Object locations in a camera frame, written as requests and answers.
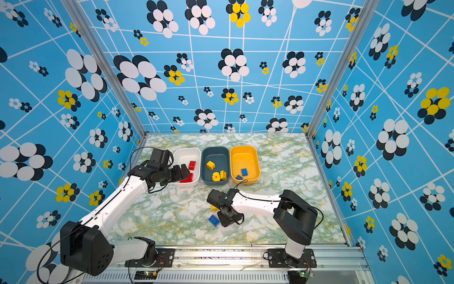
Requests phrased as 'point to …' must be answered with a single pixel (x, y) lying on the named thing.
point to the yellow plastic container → (245, 164)
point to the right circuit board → (298, 277)
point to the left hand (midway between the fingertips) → (183, 173)
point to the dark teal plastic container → (220, 156)
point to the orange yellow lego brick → (223, 174)
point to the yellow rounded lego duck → (216, 176)
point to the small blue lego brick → (239, 177)
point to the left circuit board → (145, 275)
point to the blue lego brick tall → (244, 171)
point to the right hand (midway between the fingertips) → (228, 221)
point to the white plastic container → (191, 157)
